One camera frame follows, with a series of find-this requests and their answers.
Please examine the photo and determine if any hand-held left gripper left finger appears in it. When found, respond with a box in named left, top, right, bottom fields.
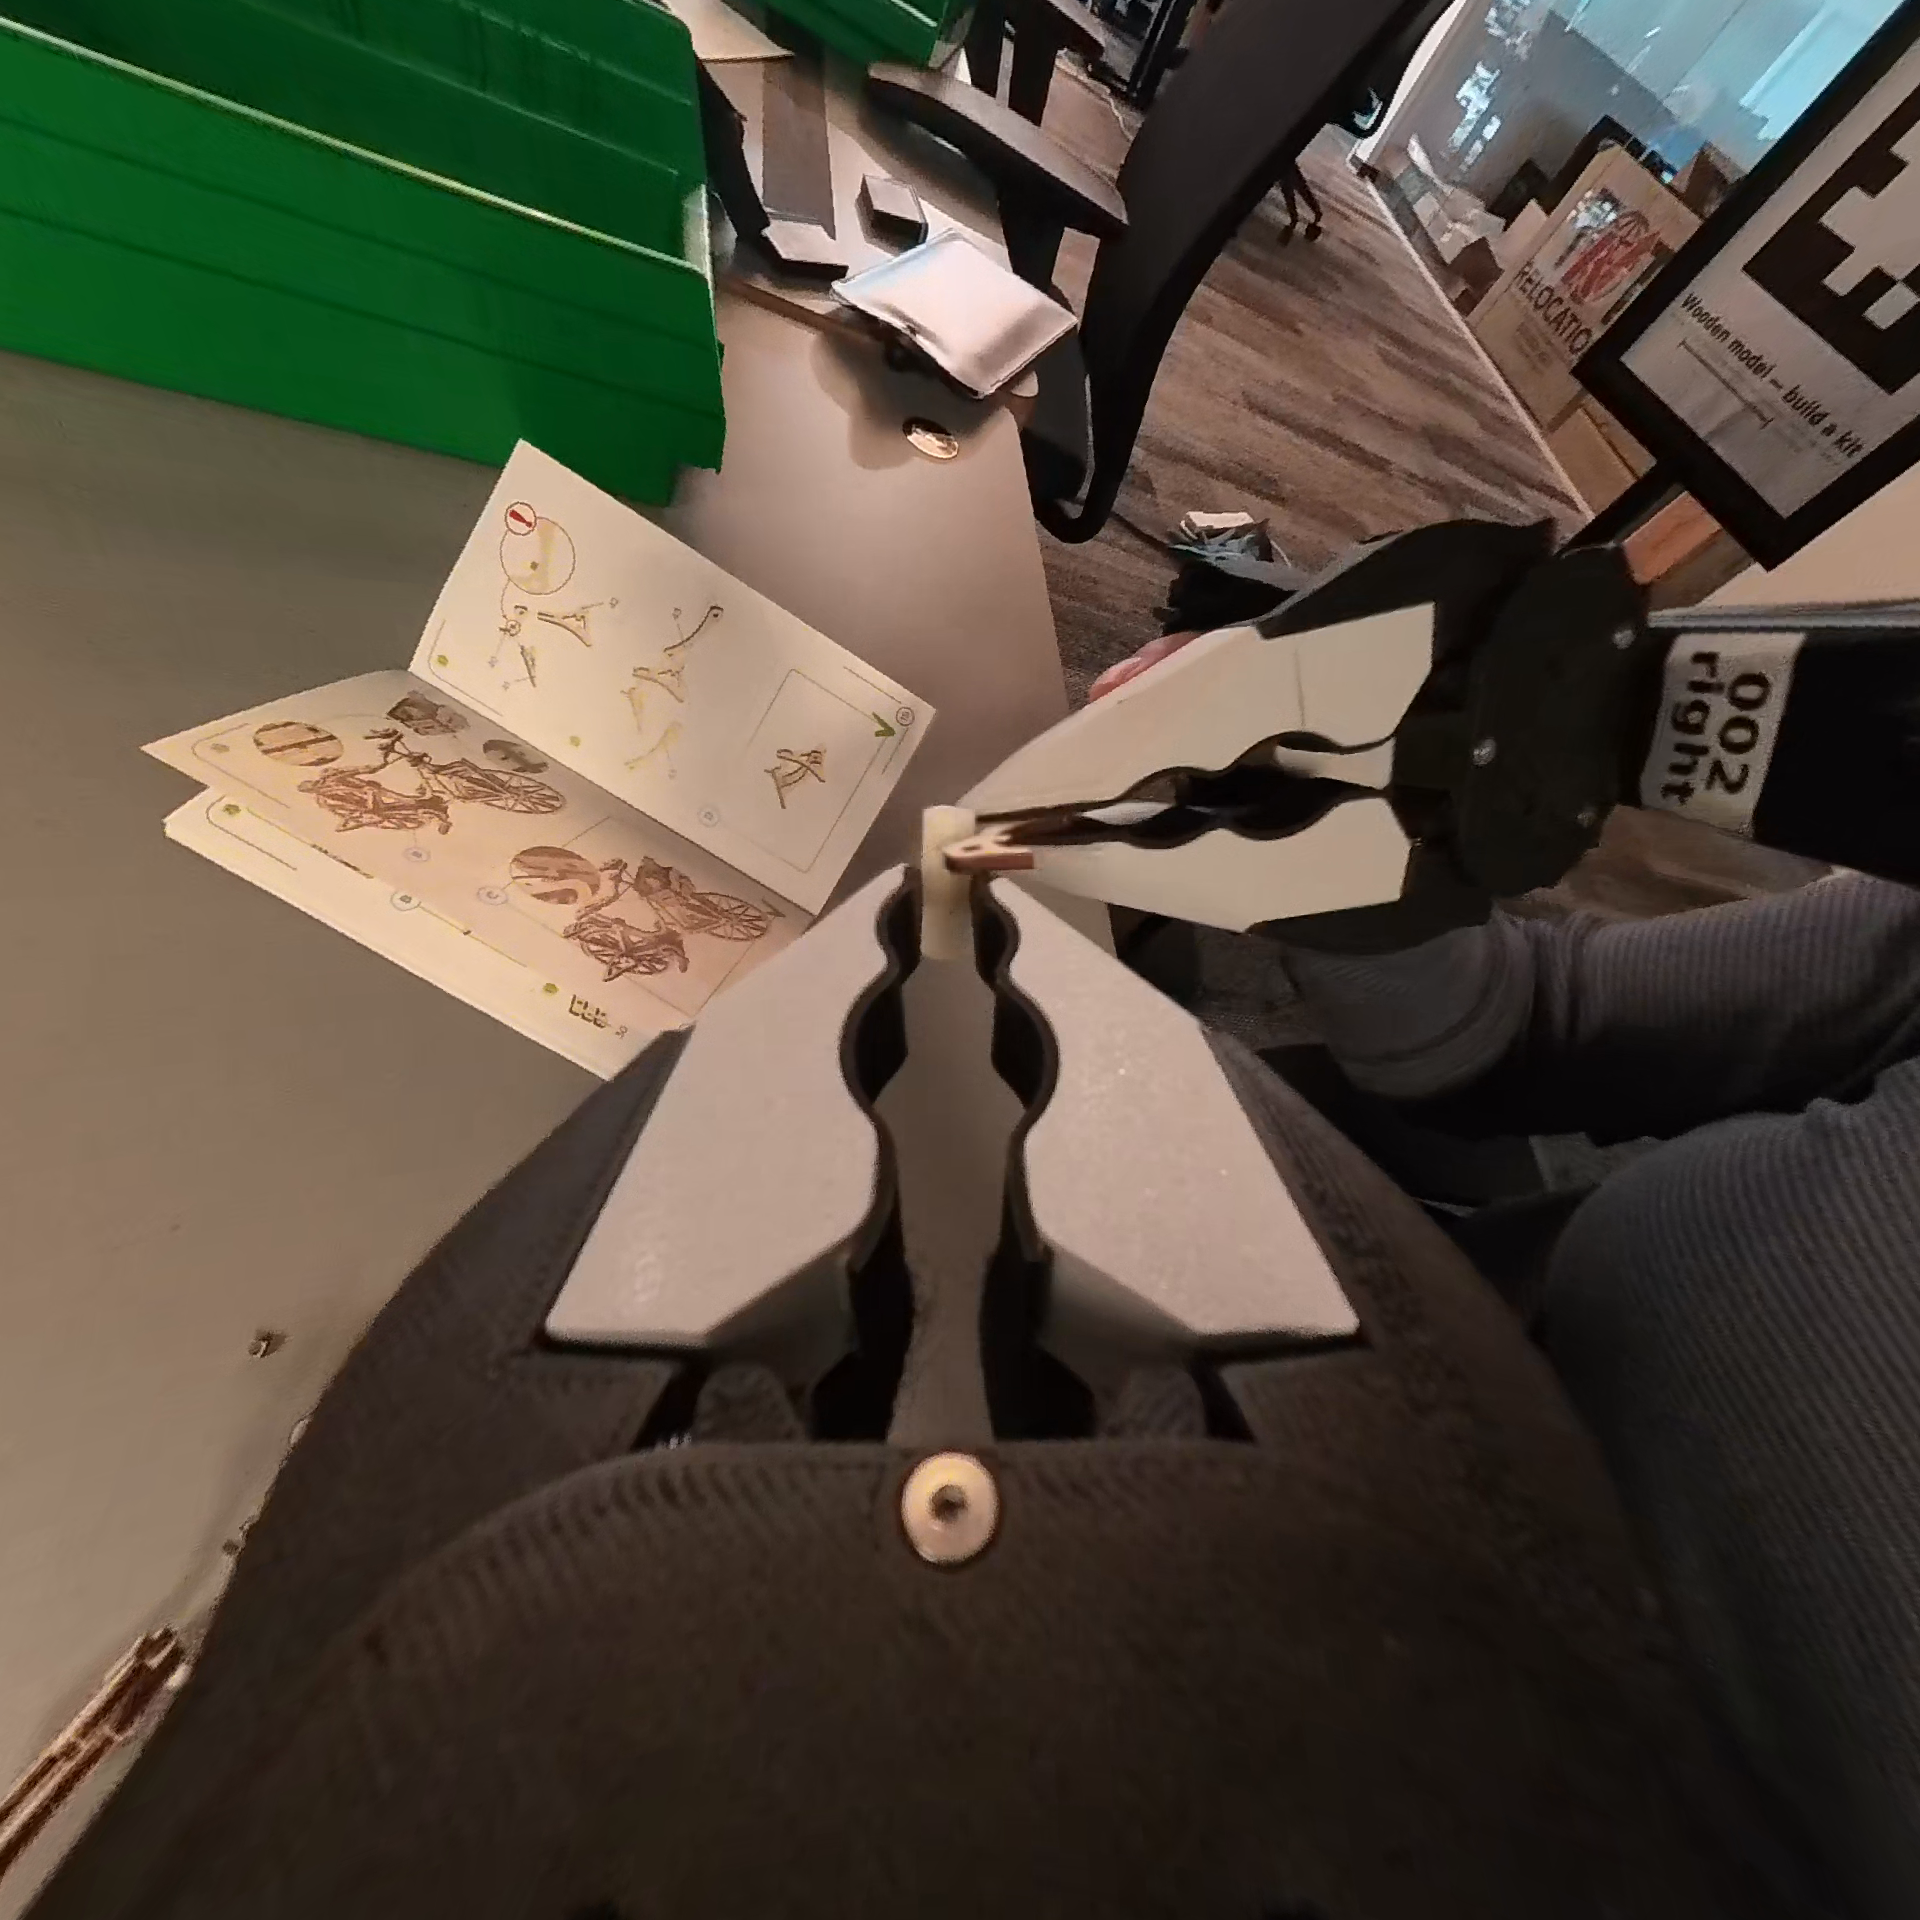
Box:
left=544, top=864, right=906, bottom=1400

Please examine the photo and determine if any instruction booklet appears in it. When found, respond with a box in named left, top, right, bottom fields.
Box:
left=144, top=439, right=922, bottom=1084

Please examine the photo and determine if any black flat object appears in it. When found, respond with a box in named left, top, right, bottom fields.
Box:
left=698, top=61, right=854, bottom=278

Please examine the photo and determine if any person's torso grey sweater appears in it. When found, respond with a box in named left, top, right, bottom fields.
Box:
left=1545, top=1110, right=1920, bottom=1920

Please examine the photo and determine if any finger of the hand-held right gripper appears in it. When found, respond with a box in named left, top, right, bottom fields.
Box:
left=957, top=602, right=1438, bottom=827
left=998, top=785, right=1423, bottom=934

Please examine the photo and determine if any black office chair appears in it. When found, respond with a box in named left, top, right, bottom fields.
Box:
left=867, top=0, right=1443, bottom=546

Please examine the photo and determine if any small wooden model part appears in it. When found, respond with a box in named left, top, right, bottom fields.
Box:
left=918, top=803, right=979, bottom=963

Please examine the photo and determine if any person's right hand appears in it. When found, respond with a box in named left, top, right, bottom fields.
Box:
left=1086, top=629, right=1207, bottom=705

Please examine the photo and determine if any curved wooden model part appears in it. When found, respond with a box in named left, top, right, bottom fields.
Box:
left=944, top=811, right=1157, bottom=882

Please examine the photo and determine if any black framed marker sign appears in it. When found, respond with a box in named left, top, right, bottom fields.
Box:
left=1571, top=0, right=1920, bottom=573

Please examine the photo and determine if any silver foil pouch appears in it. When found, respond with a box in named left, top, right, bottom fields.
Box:
left=829, top=227, right=1079, bottom=398

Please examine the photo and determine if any printed cardboard box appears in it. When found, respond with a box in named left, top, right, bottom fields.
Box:
left=1461, top=134, right=1705, bottom=378

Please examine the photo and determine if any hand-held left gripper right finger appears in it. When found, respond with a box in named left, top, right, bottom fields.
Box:
left=993, top=882, right=1362, bottom=1352

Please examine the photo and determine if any person's right forearm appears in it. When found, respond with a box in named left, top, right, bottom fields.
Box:
left=1186, top=870, right=1920, bottom=1203

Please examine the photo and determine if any low stack of green bins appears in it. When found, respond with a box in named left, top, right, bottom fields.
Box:
left=759, top=0, right=976, bottom=63

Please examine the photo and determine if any dark tangled bundle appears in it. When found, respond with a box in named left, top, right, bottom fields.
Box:
left=1157, top=510, right=1323, bottom=634

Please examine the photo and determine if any wooden parts sheet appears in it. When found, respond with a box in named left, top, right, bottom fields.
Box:
left=0, top=1627, right=194, bottom=1862

